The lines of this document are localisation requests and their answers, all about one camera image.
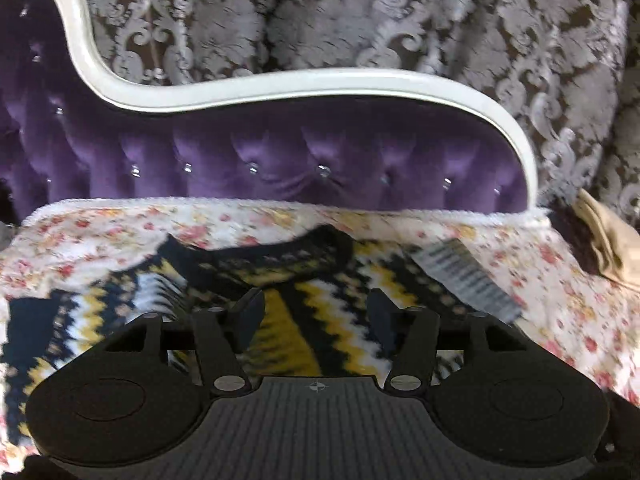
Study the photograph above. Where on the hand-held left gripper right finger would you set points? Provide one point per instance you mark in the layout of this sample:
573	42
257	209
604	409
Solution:
384	317

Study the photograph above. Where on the dark cloth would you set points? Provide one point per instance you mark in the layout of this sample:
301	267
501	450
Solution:
575	240

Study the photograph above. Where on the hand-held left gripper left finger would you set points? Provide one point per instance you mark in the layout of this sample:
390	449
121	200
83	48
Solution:
250	317

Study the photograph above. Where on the beige cloth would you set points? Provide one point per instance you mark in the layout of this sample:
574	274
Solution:
607	240

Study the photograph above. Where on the floral blanket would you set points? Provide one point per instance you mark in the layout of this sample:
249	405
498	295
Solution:
90	230

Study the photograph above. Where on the zigzag knit sweater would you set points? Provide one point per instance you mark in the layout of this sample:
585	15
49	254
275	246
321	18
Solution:
290	320

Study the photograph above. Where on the purple tufted headboard white frame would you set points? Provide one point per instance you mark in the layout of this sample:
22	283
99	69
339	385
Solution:
260	145

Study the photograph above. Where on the grey damask curtain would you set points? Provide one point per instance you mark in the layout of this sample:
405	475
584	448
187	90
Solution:
350	15

